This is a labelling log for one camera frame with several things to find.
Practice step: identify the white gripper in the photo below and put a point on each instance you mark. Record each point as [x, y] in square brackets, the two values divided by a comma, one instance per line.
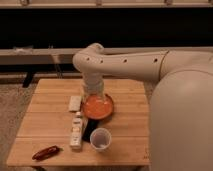
[93, 85]

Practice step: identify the orange ceramic bowl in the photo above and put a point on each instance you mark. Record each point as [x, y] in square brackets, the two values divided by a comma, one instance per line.
[96, 107]

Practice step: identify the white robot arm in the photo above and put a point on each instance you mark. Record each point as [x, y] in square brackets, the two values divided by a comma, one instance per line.
[181, 105]

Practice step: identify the white rectangular box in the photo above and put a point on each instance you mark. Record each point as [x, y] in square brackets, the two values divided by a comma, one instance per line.
[74, 103]

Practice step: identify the black smartphone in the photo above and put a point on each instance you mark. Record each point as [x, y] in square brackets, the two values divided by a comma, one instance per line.
[90, 127]

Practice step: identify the white lotion bottle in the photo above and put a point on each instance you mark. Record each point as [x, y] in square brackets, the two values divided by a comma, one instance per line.
[76, 131]

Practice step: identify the clear plastic cup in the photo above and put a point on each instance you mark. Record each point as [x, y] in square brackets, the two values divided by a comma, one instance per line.
[100, 139]

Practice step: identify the long white bench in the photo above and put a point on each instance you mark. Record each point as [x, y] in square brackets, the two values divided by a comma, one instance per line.
[30, 56]

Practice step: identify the wooden table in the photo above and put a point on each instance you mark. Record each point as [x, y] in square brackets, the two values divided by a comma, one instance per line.
[47, 122]

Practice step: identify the red chili pepper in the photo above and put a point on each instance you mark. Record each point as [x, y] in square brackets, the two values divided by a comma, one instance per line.
[46, 153]

